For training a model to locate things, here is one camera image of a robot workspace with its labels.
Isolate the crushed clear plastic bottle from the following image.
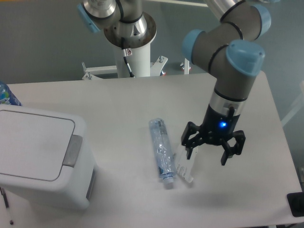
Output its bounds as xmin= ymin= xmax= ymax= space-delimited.
xmin=149 ymin=118 xmax=176 ymax=190

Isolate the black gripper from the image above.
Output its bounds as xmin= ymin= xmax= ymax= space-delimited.
xmin=181 ymin=105 xmax=246 ymax=166

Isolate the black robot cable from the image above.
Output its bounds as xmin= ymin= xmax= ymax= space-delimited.
xmin=120 ymin=37 xmax=136 ymax=78

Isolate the black pen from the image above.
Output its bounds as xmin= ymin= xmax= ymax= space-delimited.
xmin=0 ymin=187 xmax=14 ymax=226

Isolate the black device at edge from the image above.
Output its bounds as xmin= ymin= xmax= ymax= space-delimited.
xmin=287 ymin=192 xmax=304 ymax=218

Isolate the white plastic wrapper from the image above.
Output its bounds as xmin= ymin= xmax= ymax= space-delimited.
xmin=173 ymin=143 xmax=198 ymax=183

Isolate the white trash can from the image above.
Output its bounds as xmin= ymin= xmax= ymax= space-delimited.
xmin=0 ymin=104 xmax=97 ymax=209

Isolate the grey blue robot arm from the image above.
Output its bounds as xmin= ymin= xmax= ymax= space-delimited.
xmin=77 ymin=0 xmax=271 ymax=165

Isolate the blue labelled bottle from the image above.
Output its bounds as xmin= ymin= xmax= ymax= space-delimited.
xmin=0 ymin=82 xmax=22 ymax=106

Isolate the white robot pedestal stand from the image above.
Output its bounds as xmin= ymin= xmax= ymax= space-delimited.
xmin=81 ymin=13 xmax=193 ymax=81

